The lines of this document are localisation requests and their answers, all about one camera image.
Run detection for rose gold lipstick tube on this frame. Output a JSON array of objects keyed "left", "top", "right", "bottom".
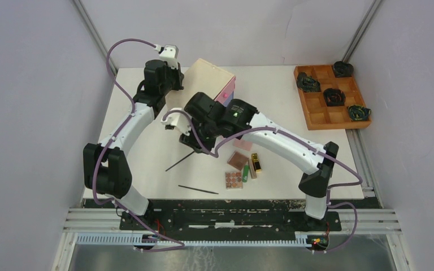
[{"left": 248, "top": 159, "right": 257, "bottom": 180}]

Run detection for dark rolled cloth back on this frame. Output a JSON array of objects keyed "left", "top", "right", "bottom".
[{"left": 332, "top": 61, "right": 354, "bottom": 78}]

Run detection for white slotted cable duct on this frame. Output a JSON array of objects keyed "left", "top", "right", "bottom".
[{"left": 75, "top": 232, "right": 309, "bottom": 248}]

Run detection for dark rolled cloth middle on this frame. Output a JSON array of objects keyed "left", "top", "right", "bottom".
[{"left": 323, "top": 88, "right": 346, "bottom": 107}]

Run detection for dark rolled cloth front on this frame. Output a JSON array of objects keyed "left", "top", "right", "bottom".
[{"left": 347, "top": 104, "right": 371, "bottom": 121}]

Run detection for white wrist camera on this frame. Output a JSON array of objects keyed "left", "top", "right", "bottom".
[
  {"left": 155, "top": 45, "right": 179, "bottom": 69},
  {"left": 160, "top": 112, "right": 191, "bottom": 136}
]

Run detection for brown square blush compact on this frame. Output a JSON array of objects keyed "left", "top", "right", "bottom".
[{"left": 227, "top": 151, "right": 249, "bottom": 171}]

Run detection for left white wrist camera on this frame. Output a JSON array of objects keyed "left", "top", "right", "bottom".
[{"left": 155, "top": 45, "right": 179, "bottom": 69}]

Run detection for dark rolled cloth left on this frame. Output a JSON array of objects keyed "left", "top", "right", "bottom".
[{"left": 296, "top": 72, "right": 321, "bottom": 93}]

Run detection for eyeshadow palette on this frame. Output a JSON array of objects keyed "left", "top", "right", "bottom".
[{"left": 225, "top": 172, "right": 243, "bottom": 190}]

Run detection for dark rolled cloth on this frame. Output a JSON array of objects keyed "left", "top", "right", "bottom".
[
  {"left": 347, "top": 104, "right": 371, "bottom": 121},
  {"left": 296, "top": 72, "right": 321, "bottom": 93},
  {"left": 323, "top": 88, "right": 346, "bottom": 107},
  {"left": 332, "top": 61, "right": 354, "bottom": 78}
]

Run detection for orange wooden compartment tray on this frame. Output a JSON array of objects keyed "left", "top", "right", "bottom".
[{"left": 294, "top": 65, "right": 371, "bottom": 130}]

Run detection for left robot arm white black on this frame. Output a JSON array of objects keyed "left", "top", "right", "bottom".
[{"left": 83, "top": 60, "right": 184, "bottom": 230}]

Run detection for cream drawer organizer cabinet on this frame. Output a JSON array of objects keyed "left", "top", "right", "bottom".
[{"left": 181, "top": 59, "right": 236, "bottom": 106}]

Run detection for pink drawer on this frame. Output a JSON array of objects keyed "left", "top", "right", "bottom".
[{"left": 215, "top": 82, "right": 235, "bottom": 107}]

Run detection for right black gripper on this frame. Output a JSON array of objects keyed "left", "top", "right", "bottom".
[{"left": 179, "top": 115, "right": 220, "bottom": 154}]

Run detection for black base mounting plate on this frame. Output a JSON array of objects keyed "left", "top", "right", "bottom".
[{"left": 140, "top": 208, "right": 342, "bottom": 232}]

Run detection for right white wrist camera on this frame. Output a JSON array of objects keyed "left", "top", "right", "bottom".
[{"left": 160, "top": 112, "right": 191, "bottom": 136}]

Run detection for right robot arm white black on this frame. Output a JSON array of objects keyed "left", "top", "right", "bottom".
[{"left": 171, "top": 92, "right": 338, "bottom": 230}]

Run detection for green lipstick tube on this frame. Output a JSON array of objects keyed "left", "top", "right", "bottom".
[{"left": 242, "top": 165, "right": 250, "bottom": 183}]

